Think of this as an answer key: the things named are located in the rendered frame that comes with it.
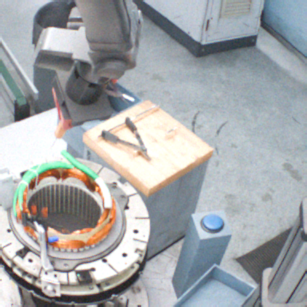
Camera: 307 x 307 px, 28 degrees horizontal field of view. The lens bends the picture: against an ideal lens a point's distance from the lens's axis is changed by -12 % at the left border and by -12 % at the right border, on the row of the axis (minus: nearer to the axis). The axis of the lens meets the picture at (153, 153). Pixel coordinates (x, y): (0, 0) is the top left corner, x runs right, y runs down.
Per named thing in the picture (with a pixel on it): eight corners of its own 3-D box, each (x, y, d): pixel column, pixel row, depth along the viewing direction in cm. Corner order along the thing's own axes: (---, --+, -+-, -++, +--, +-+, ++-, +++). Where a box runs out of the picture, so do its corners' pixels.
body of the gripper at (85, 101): (70, 129, 93) (85, 101, 87) (51, 73, 96) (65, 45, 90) (110, 121, 96) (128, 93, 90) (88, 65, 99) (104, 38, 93)
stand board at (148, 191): (82, 141, 142) (83, 133, 140) (146, 107, 153) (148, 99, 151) (147, 197, 133) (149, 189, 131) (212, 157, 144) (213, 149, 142)
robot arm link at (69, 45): (129, 71, 79) (139, 14, 81) (42, 55, 75) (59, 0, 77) (101, 96, 90) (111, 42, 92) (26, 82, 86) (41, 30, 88)
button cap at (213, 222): (205, 232, 128) (206, 229, 128) (200, 217, 131) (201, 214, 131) (224, 229, 129) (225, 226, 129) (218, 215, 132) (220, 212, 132)
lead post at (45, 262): (45, 273, 107) (41, 234, 100) (39, 263, 109) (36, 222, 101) (53, 271, 108) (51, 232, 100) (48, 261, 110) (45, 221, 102)
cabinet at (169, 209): (79, 221, 159) (83, 141, 142) (133, 189, 170) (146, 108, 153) (133, 269, 150) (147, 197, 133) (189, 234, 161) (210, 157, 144)
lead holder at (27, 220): (21, 223, 103) (19, 209, 101) (39, 216, 105) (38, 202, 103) (31, 238, 101) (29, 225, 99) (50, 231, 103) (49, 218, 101)
